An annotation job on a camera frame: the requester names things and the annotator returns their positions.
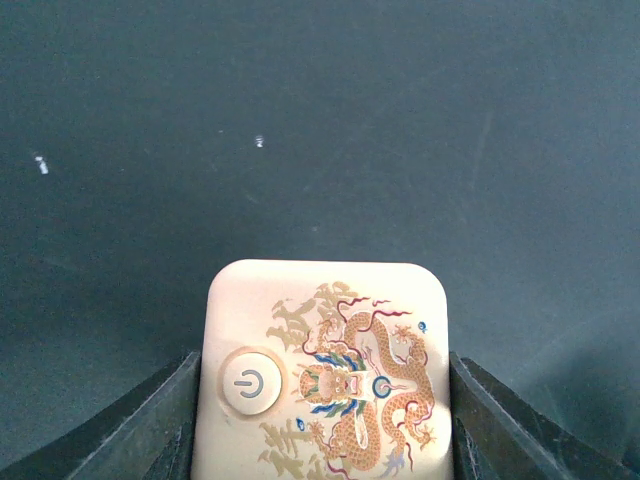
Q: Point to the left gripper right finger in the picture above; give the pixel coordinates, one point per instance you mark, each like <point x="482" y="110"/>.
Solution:
<point x="497" y="435"/>

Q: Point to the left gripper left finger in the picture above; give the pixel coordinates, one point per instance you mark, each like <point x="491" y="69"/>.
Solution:
<point x="146" y="434"/>

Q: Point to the peach dragon cube adapter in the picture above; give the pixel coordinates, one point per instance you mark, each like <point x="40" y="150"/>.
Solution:
<point x="324" y="370"/>

